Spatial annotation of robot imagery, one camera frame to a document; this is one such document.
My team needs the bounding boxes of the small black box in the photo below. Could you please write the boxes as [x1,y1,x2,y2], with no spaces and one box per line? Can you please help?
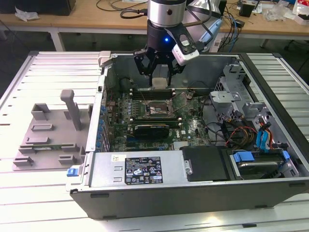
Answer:
[239,1,254,18]

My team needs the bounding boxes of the black graphics card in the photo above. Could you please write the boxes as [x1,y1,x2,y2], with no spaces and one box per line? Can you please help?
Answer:
[133,124,170,140]

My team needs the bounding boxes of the silver metal drive cage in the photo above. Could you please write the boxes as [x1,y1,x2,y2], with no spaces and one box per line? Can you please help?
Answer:
[209,63,273,126]

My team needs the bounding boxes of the blue flat data wire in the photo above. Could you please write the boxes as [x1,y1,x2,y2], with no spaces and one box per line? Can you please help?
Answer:
[262,122,275,153]
[255,129,266,153]

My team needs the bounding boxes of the large black box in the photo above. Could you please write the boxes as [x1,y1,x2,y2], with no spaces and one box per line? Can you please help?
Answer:
[0,0,77,16]

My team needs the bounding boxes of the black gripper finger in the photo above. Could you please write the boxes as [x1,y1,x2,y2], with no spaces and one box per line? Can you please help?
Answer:
[133,49,158,87]
[166,57,186,87]

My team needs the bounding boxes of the CPU socket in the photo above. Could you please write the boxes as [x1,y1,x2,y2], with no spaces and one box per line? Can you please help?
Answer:
[142,98,174,118]

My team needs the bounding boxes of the grey parts rack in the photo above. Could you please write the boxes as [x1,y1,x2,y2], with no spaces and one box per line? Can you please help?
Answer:
[12,89,94,171]

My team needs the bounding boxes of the black plastic cover panel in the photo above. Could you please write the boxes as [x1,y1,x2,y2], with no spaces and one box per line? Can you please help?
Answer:
[181,146,229,182]

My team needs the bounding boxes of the black cylindrical component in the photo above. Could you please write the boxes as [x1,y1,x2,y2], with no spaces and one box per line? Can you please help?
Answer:
[119,77,131,94]

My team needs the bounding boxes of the black and silver PC case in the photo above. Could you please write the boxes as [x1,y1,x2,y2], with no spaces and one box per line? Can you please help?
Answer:
[65,50,309,220]

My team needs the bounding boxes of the silver chipset heatsink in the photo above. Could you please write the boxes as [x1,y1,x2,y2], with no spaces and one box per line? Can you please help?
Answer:
[173,141,192,149]

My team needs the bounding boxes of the green RAM stick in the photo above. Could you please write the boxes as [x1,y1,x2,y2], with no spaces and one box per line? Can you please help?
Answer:
[33,144,74,149]

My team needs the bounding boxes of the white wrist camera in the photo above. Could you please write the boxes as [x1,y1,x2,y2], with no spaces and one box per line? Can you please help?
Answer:
[165,27,200,66]

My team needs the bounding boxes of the clear plastic bags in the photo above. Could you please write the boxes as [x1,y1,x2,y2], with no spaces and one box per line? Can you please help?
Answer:
[262,2,294,23]

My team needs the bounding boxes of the thin metal locking lever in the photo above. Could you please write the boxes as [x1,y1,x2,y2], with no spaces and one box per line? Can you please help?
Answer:
[132,81,146,102]

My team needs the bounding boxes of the red and white bag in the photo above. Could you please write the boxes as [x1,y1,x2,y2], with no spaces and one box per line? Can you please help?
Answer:
[293,0,309,25]

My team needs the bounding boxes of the silver CPU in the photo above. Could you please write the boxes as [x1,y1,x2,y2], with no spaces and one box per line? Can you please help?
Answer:
[152,77,168,89]

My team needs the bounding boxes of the black RAM slot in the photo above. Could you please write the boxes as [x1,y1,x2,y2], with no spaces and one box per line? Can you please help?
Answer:
[130,117,182,121]
[130,120,182,124]
[129,90,176,94]
[129,92,176,96]
[130,115,182,118]
[129,95,176,99]
[130,123,182,127]
[129,87,176,91]

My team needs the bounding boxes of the green motherboard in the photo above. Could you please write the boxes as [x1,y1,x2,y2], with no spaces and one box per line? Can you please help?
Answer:
[106,88,214,152]

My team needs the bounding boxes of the black upright box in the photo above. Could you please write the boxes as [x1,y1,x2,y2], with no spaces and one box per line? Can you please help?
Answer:
[218,0,228,19]

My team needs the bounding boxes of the black cable with brass connector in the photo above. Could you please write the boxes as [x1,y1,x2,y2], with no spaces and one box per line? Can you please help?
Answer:
[120,8,148,20]

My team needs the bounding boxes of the wooden desk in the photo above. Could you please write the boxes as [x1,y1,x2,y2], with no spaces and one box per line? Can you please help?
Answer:
[0,0,309,52]

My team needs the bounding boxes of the hard disk in blue carrier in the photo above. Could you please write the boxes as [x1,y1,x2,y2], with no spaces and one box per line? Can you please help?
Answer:
[230,149,290,181]

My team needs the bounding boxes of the crumpled white plastic wrap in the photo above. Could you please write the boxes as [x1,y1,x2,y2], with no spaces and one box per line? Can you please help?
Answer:
[14,6,41,22]

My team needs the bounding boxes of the coloured power wire bundle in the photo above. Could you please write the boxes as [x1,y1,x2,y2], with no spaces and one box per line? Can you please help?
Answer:
[226,125,259,147]

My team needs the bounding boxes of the silver power supply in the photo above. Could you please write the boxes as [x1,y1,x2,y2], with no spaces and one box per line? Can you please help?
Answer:
[83,151,192,189]

